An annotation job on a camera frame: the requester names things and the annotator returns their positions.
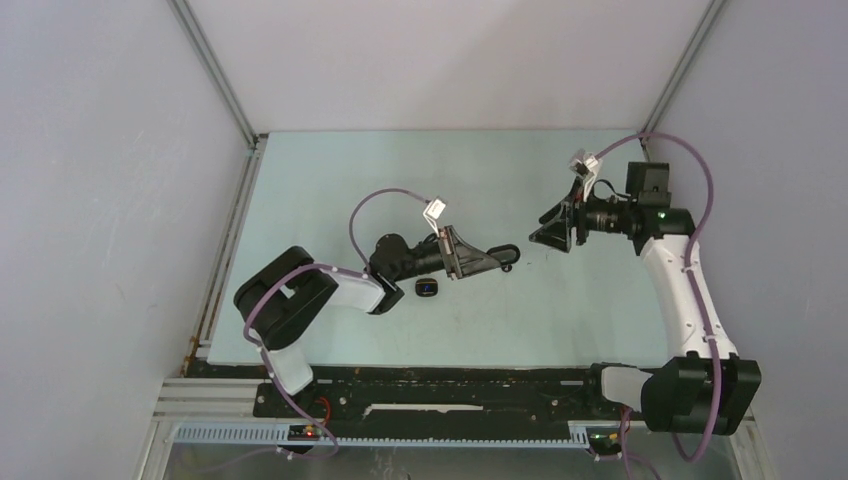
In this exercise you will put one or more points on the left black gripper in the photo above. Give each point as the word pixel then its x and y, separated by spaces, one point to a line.
pixel 454 252

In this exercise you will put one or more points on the aluminium frame post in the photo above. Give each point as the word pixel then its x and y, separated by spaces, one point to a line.
pixel 707 23
pixel 201 45

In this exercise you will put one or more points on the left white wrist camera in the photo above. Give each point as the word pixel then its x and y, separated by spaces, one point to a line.
pixel 433 211

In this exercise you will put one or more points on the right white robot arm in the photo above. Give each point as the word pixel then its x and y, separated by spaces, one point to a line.
pixel 705 386

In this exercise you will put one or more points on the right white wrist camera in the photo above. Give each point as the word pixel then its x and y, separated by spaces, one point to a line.
pixel 586 166

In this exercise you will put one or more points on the left aluminium frame post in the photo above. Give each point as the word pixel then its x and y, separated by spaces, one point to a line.
pixel 201 45

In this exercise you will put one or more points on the black gold-striped charging case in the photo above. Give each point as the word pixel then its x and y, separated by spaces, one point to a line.
pixel 426 287

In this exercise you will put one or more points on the grey slotted cable duct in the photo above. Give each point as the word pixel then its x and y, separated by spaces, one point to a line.
pixel 283 435

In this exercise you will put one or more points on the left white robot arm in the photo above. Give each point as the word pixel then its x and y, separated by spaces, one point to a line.
pixel 280 302

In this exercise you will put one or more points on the black oval charging case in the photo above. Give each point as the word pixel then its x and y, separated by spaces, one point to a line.
pixel 506 254

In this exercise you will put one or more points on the right aluminium frame post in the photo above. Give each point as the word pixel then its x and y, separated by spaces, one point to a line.
pixel 707 23

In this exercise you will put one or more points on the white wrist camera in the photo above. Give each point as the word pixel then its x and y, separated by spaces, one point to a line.
pixel 586 166
pixel 433 211

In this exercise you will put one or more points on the black mounting base rail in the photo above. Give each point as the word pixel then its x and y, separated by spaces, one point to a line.
pixel 418 402

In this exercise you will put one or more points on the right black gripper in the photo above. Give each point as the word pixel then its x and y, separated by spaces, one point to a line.
pixel 558 234

